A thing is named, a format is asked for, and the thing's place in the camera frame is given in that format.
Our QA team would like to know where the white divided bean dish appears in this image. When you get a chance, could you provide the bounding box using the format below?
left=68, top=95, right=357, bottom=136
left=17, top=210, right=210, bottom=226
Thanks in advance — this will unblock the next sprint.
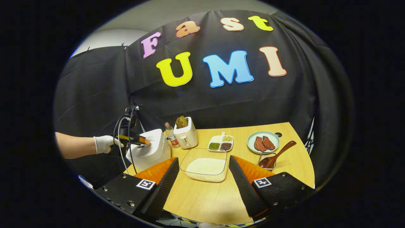
left=207, top=132, right=234, bottom=152

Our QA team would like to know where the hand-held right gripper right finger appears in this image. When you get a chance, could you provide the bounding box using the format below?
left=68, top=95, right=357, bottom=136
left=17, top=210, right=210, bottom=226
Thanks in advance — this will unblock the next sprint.
left=228, top=155, right=317, bottom=219

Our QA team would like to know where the black backdrop cloth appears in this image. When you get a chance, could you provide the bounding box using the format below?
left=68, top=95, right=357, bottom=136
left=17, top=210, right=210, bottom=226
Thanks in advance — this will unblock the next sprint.
left=54, top=9, right=352, bottom=187

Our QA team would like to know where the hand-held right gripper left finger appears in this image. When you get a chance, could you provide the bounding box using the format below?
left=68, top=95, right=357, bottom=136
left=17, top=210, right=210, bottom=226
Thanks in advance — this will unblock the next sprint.
left=95, top=157, right=180, bottom=219

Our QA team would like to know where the metal chopstick holder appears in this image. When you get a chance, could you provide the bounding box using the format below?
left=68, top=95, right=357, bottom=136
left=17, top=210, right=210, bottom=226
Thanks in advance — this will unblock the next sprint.
left=257, top=152, right=277, bottom=172

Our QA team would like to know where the white rice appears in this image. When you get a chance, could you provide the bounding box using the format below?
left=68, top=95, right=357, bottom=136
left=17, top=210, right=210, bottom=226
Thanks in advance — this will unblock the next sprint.
left=185, top=158, right=227, bottom=175

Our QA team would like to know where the pale green plate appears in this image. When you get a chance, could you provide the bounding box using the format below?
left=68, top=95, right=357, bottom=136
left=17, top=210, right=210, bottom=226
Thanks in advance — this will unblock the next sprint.
left=246, top=131, right=281, bottom=155

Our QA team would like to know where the white toaster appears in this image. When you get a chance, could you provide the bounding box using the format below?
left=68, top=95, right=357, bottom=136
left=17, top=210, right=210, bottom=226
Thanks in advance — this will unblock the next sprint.
left=173, top=117, right=198, bottom=149

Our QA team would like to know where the blue and white object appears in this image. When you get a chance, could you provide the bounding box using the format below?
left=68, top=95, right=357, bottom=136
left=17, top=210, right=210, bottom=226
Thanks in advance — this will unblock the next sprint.
left=78, top=175, right=94, bottom=190

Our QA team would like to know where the wooden spoon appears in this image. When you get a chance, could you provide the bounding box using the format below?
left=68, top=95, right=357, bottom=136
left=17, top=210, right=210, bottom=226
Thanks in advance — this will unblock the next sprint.
left=259, top=141, right=297, bottom=169

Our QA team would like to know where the thin black cable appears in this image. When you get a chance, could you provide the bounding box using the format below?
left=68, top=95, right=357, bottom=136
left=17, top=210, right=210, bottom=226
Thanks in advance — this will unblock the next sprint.
left=128, top=109, right=138, bottom=174

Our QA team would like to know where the small bottle with red label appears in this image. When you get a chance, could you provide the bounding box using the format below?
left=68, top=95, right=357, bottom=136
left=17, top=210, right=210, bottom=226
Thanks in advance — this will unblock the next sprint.
left=164, top=122, right=181, bottom=149

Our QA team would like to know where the white rice cooker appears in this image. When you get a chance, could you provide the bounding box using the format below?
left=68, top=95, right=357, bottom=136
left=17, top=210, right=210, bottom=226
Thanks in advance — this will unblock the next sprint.
left=126, top=129, right=171, bottom=171

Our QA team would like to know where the red meat slice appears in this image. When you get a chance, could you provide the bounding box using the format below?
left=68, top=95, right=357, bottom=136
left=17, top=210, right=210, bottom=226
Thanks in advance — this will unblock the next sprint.
left=254, top=136, right=267, bottom=152
left=262, top=136, right=276, bottom=150

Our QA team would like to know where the grey cable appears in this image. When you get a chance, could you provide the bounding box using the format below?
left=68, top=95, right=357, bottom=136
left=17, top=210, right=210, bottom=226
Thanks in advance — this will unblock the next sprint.
left=113, top=116, right=128, bottom=173

